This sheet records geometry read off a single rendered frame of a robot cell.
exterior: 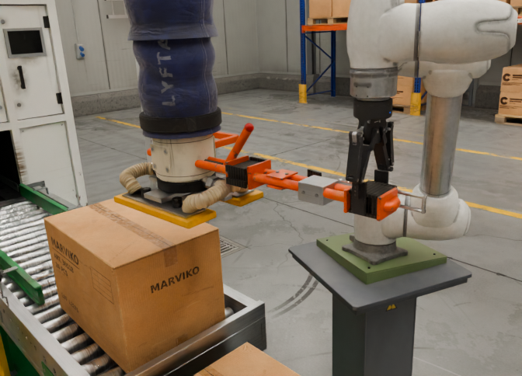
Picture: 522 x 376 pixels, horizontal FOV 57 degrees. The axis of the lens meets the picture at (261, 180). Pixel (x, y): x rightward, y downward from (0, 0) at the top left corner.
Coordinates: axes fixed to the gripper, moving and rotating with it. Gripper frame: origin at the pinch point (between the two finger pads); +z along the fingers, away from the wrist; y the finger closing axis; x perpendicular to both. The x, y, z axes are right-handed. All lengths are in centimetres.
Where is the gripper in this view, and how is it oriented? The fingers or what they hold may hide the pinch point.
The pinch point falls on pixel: (370, 195)
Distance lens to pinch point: 103.1
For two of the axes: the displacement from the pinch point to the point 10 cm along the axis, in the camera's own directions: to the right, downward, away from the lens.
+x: 7.4, 1.7, -6.5
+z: 0.4, 9.5, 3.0
